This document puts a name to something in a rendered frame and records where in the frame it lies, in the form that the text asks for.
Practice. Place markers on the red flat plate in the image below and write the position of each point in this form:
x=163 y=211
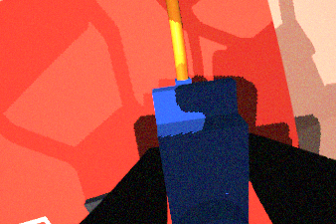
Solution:
x=76 y=80

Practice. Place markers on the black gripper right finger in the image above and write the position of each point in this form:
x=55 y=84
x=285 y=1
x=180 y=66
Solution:
x=294 y=186

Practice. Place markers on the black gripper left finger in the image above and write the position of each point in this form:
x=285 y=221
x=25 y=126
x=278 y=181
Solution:
x=140 y=197

